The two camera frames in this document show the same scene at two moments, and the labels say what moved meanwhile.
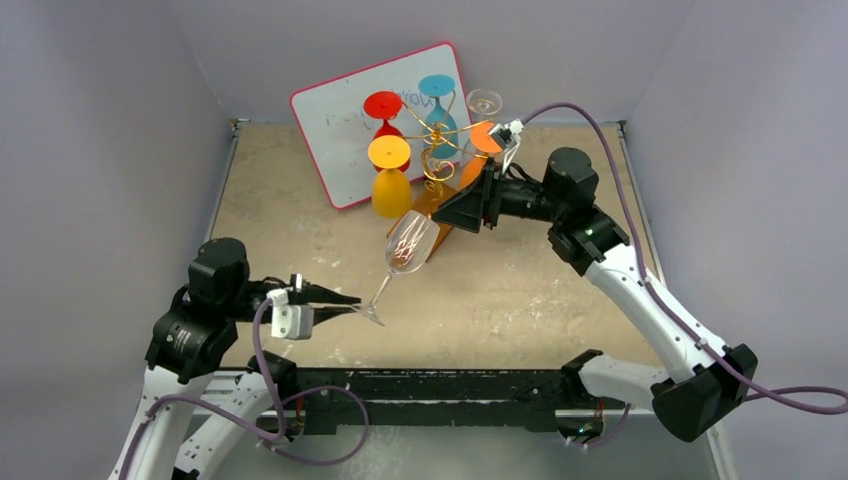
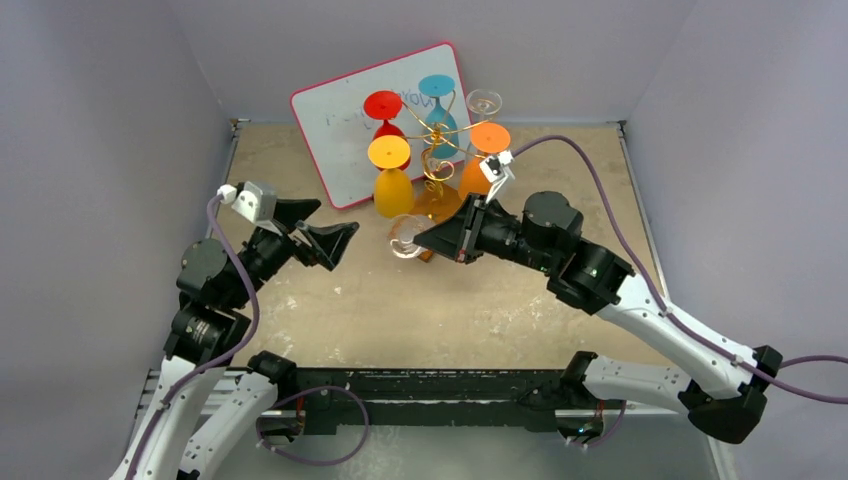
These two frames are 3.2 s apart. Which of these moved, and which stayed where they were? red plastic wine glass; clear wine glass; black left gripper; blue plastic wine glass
Moved: black left gripper
Stayed: blue plastic wine glass; red plastic wine glass; clear wine glass
